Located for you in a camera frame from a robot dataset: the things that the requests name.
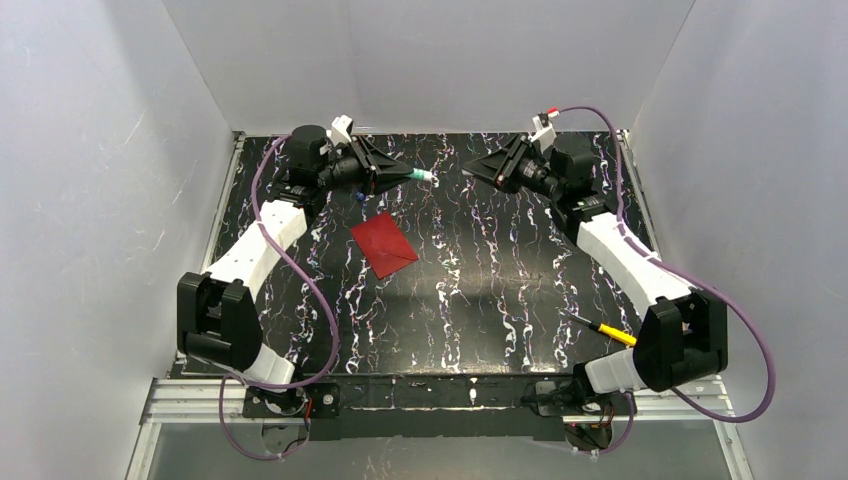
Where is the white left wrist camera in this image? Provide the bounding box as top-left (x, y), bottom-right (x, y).
top-left (326, 114), bottom-right (354, 147)

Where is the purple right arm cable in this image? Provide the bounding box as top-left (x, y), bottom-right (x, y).
top-left (543, 105), bottom-right (777, 456)

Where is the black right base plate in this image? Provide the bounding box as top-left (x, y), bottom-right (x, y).
top-left (521, 377), bottom-right (638, 417)

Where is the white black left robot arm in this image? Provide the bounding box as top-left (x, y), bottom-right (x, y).
top-left (176, 115), bottom-right (437, 393)

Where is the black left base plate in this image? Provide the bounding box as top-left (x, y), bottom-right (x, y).
top-left (242, 382), bottom-right (341, 419)

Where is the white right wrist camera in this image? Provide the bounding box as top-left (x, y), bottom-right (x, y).
top-left (529, 108), bottom-right (559, 154)

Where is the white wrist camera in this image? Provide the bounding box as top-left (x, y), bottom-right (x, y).
top-left (529, 108), bottom-right (559, 154)
top-left (326, 114), bottom-right (354, 147)

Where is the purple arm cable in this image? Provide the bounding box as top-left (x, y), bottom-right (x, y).
top-left (543, 105), bottom-right (777, 456)
top-left (218, 135), bottom-right (341, 462)

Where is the aluminium front rail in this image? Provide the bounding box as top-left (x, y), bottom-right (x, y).
top-left (140, 374), bottom-right (737, 425)

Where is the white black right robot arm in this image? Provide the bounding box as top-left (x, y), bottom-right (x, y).
top-left (462, 134), bottom-right (728, 399)

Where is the green white glue stick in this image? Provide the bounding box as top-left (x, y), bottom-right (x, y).
top-left (409, 169), bottom-right (437, 183)

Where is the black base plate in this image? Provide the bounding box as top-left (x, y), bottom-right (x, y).
top-left (242, 382), bottom-right (341, 419)
top-left (521, 377), bottom-right (638, 417)

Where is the red paper envelope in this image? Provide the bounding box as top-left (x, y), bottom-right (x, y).
top-left (350, 212), bottom-right (419, 280)

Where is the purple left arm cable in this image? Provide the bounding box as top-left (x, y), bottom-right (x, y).
top-left (218, 135), bottom-right (341, 462)

